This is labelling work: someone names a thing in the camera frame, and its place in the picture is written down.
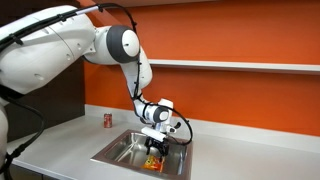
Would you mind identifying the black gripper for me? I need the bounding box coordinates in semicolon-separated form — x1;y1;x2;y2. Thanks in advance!
145;134;169;158

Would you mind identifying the orange snack packet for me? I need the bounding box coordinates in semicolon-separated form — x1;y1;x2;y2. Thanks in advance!
141;153;167;173

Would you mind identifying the stainless steel sink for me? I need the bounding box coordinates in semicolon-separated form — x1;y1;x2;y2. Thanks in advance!
90;129;194;180

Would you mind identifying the red soda can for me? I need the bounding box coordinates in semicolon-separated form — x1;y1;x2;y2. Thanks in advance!
103;113;113;129

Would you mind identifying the dark cabinet panel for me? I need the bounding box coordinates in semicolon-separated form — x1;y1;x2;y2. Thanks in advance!
0;0;86;143

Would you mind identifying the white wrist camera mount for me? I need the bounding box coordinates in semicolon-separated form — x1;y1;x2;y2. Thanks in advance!
140;126;167;143

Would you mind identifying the chrome two-handle faucet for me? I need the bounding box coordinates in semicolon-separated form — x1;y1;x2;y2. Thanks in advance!
166;121;183;135

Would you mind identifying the long white wall shelf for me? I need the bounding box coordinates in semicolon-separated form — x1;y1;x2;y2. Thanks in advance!
148;58;320;76

